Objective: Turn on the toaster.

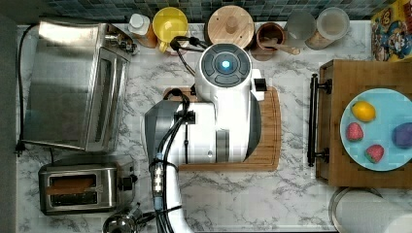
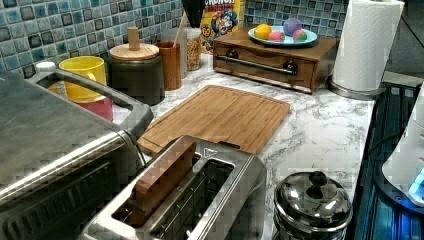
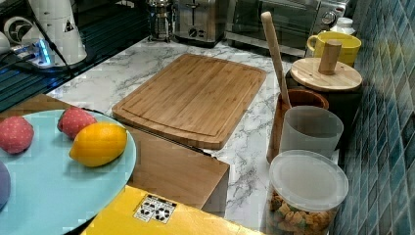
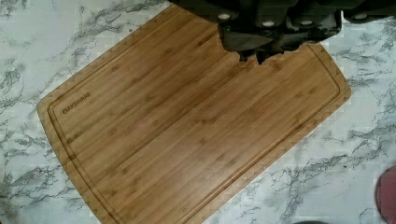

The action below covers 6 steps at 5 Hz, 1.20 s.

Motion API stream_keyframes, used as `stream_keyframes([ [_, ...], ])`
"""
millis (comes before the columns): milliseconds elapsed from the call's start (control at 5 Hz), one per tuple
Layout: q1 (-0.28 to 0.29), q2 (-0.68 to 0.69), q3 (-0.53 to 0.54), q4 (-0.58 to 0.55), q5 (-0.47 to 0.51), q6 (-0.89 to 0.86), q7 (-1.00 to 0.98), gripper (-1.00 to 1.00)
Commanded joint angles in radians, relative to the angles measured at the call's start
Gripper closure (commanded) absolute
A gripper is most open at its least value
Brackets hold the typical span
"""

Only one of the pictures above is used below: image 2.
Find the white paper towel roll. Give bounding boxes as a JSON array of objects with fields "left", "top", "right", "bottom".
[{"left": 326, "top": 0, "right": 404, "bottom": 101}]

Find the purple toy fruit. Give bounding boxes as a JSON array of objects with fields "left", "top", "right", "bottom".
[{"left": 283, "top": 18, "right": 302, "bottom": 36}]

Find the wooden utensil handle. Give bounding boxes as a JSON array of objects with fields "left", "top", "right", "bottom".
[{"left": 173, "top": 11, "right": 187, "bottom": 47}]

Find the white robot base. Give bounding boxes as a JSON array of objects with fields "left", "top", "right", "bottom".
[{"left": 375, "top": 83, "right": 423, "bottom": 215}]

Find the red mug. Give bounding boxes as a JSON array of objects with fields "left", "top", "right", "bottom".
[{"left": 77, "top": 97, "right": 113, "bottom": 121}]

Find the small white lidded jar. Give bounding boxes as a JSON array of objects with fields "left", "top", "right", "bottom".
[{"left": 35, "top": 61, "right": 56, "bottom": 73}]

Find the bamboo cutting board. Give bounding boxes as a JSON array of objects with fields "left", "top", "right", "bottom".
[{"left": 138, "top": 85, "right": 290, "bottom": 156}]

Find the yellow mug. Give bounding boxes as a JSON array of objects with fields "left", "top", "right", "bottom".
[{"left": 59, "top": 56, "right": 107, "bottom": 102}]

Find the brown wooden utensil holder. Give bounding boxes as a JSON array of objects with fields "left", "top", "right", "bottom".
[{"left": 156, "top": 41, "right": 181, "bottom": 91}]

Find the steel french press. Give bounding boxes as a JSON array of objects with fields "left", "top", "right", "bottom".
[{"left": 273, "top": 171, "right": 353, "bottom": 240}]

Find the clear cereal jar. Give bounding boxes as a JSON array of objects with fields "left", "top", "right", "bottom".
[{"left": 185, "top": 28, "right": 201, "bottom": 71}]

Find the black cable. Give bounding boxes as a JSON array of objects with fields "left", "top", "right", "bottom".
[{"left": 367, "top": 133, "right": 401, "bottom": 158}]

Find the pink toy strawberry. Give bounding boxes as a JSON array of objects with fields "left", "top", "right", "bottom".
[{"left": 268, "top": 31, "right": 285, "bottom": 42}]

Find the yellow cereal box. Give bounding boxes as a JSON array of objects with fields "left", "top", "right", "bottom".
[{"left": 200, "top": 0, "right": 245, "bottom": 54}]

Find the dark canister with wooden lid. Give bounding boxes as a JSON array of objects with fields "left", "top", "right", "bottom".
[{"left": 107, "top": 27, "right": 165, "bottom": 106}]

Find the light blue plate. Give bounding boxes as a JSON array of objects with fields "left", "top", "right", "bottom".
[{"left": 248, "top": 26, "right": 318, "bottom": 47}]

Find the silver two-slot toaster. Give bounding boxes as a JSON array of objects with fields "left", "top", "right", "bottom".
[{"left": 78, "top": 136, "right": 267, "bottom": 240}]

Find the stainless toaster oven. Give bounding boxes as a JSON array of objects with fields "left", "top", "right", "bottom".
[{"left": 0, "top": 69, "right": 153, "bottom": 240}]

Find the brown toast slice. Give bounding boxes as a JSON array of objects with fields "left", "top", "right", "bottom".
[{"left": 126, "top": 138, "right": 196, "bottom": 227}]

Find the yellow toy lemon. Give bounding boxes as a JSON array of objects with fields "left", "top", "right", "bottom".
[{"left": 254, "top": 24, "right": 272, "bottom": 40}]

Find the wooden drawer box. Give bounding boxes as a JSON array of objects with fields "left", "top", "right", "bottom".
[{"left": 213, "top": 27, "right": 339, "bottom": 94}]

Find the red green toy fruit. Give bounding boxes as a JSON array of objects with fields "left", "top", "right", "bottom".
[{"left": 292, "top": 29, "right": 307, "bottom": 42}]

